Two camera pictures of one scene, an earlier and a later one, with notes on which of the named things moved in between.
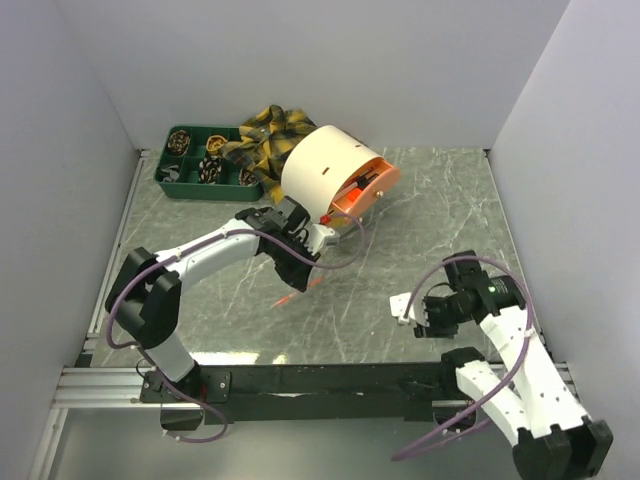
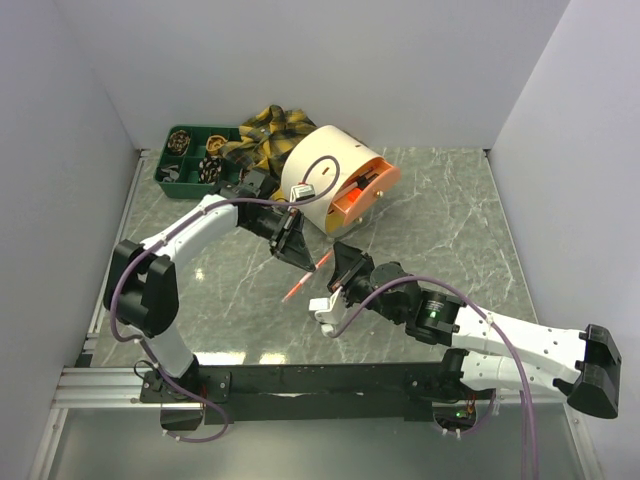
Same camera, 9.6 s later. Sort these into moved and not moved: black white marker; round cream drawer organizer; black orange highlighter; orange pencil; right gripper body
Moved: right gripper body; orange pencil
Not moved: black orange highlighter; black white marker; round cream drawer organizer
